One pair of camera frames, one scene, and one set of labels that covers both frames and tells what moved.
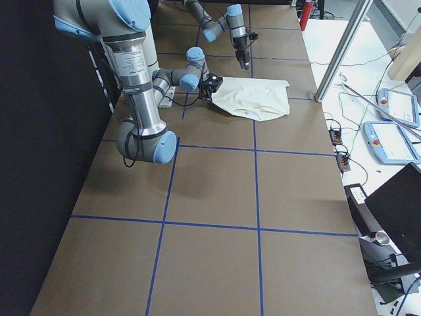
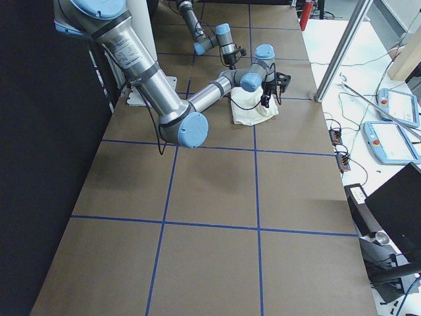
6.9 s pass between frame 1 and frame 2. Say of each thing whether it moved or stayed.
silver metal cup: stayed
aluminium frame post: stayed
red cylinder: stayed
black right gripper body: moved
